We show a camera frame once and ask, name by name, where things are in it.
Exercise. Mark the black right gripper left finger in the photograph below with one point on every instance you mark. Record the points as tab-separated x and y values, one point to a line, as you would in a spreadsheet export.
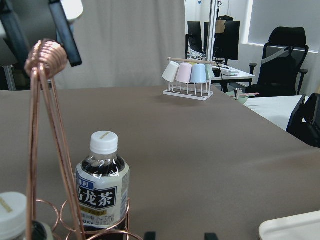
150	235

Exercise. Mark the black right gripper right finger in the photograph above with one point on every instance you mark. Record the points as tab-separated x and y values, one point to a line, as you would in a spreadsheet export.
210	236

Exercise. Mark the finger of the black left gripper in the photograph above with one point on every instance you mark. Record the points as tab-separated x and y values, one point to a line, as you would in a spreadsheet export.
64	32
15	36

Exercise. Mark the copper wire bottle basket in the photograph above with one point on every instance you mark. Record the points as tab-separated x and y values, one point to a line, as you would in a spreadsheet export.
50	175

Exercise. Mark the tea bottle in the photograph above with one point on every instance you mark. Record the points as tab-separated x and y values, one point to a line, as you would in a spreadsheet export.
13	210
102	182

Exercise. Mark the cream rabbit serving tray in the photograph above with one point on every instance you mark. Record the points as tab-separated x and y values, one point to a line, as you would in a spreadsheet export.
304	226

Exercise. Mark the white cup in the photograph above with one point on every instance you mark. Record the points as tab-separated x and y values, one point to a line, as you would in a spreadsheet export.
171	71

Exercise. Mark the pink cup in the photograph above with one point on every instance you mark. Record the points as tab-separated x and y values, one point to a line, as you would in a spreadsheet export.
184	73

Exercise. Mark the blue cup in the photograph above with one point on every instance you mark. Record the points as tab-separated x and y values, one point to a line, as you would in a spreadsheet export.
198	74

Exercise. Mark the distant green bowl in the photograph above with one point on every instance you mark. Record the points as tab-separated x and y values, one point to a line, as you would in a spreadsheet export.
241	97

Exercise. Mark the white cup rack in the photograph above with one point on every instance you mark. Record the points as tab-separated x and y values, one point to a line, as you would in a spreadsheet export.
195	91

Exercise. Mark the light green cup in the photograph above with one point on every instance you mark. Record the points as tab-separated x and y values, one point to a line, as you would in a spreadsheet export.
209	72

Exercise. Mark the black office chair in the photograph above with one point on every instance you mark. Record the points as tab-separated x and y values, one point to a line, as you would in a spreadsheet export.
281	72

